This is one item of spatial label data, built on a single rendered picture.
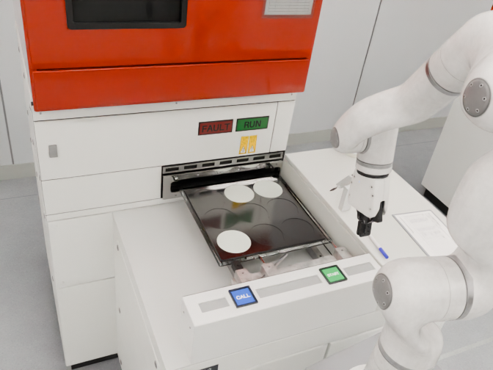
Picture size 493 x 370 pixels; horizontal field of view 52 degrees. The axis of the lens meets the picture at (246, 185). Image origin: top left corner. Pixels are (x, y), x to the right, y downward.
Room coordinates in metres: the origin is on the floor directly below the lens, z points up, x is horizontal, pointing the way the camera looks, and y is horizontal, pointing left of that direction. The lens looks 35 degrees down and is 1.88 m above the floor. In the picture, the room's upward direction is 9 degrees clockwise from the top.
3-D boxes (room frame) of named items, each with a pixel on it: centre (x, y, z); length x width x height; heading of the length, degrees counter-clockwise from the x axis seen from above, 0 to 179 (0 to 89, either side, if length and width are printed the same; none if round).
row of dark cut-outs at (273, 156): (1.45, 0.08, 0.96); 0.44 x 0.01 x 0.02; 119
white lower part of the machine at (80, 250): (1.67, 0.41, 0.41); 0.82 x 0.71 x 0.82; 119
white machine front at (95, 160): (1.37, 0.24, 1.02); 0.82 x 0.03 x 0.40; 119
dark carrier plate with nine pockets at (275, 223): (1.27, -0.03, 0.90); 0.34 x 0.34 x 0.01; 29
